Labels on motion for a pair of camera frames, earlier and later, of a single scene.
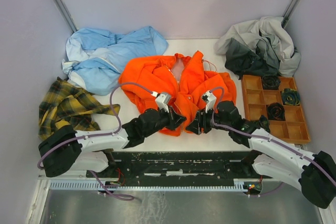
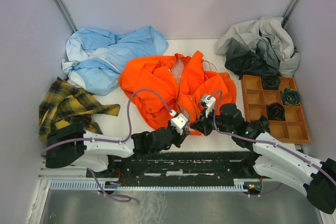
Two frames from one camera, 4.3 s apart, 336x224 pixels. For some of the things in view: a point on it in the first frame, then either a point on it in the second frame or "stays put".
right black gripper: (195, 126) stays put
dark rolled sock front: (264, 123) stays put
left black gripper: (175, 120) → (180, 138)
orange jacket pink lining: (192, 89) stays put
